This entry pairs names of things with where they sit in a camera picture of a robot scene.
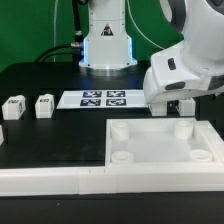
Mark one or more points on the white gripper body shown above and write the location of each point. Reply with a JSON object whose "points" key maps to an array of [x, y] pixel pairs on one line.
{"points": [[168, 80]]}

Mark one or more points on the white square table top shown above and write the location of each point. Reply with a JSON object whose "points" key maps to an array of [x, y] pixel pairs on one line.
{"points": [[162, 140]]}

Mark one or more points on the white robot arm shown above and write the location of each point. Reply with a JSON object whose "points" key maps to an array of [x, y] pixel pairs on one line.
{"points": [[195, 66]]}

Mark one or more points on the white sheet with AprilTags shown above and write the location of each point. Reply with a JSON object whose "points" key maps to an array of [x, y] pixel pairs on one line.
{"points": [[98, 99]]}

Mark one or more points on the white L-shaped obstacle fence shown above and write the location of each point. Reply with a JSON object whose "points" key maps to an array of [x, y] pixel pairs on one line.
{"points": [[116, 178]]}

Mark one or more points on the white part at left edge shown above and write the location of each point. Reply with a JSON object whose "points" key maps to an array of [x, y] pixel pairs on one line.
{"points": [[1, 135]]}

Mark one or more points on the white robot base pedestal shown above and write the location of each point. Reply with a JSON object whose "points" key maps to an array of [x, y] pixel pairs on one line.
{"points": [[107, 49]]}

